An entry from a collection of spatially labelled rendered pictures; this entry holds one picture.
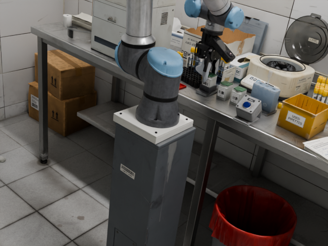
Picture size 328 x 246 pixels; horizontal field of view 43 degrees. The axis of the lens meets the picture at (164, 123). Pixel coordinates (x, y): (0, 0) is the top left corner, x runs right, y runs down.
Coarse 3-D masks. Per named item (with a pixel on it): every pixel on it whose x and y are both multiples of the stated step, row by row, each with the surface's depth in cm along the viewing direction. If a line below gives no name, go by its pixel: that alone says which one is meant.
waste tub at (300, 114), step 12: (300, 96) 160; (288, 108) 151; (300, 108) 147; (312, 108) 158; (324, 108) 155; (288, 120) 152; (300, 120) 149; (312, 120) 145; (324, 120) 153; (300, 132) 150; (312, 132) 149
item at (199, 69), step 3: (210, 63) 167; (198, 66) 170; (201, 66) 169; (207, 66) 166; (210, 66) 168; (198, 69) 170; (201, 69) 169; (207, 69) 167; (198, 72) 170; (201, 72) 170; (204, 72) 168; (207, 72) 168; (204, 75) 168; (207, 75) 169; (204, 78) 169; (204, 81) 170
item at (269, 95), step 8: (256, 88) 164; (264, 88) 161; (272, 88) 161; (256, 96) 165; (264, 96) 162; (272, 96) 159; (264, 104) 163; (272, 104) 161; (264, 112) 162; (272, 112) 164
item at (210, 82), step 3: (207, 78) 170; (210, 78) 170; (213, 78) 171; (216, 78) 172; (207, 81) 171; (210, 81) 170; (213, 81) 172; (204, 84) 172; (207, 84) 171; (210, 84) 171; (213, 84) 173
